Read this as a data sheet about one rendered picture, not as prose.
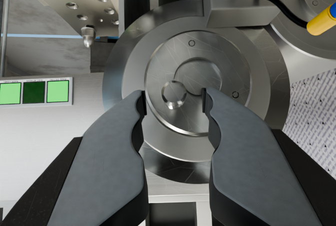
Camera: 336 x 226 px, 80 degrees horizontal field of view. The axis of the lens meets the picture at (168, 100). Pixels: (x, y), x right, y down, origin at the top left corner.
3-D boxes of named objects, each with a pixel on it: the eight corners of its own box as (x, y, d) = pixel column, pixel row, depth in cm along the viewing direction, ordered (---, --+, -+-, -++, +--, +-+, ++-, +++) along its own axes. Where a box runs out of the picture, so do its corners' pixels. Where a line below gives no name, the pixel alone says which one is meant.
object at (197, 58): (276, 89, 14) (189, 159, 13) (263, 93, 16) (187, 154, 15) (205, 8, 15) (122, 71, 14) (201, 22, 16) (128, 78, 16)
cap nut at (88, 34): (93, 26, 50) (92, 44, 49) (98, 33, 53) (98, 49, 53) (78, 27, 50) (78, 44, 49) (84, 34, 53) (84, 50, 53)
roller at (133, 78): (263, 11, 16) (279, 159, 15) (208, 81, 42) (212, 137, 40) (120, 19, 16) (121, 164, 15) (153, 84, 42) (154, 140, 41)
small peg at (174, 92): (192, 94, 11) (171, 110, 11) (188, 100, 14) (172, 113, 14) (176, 74, 11) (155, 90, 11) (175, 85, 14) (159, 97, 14)
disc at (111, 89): (280, -7, 17) (302, 181, 15) (277, -3, 17) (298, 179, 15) (101, 3, 17) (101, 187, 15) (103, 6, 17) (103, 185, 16)
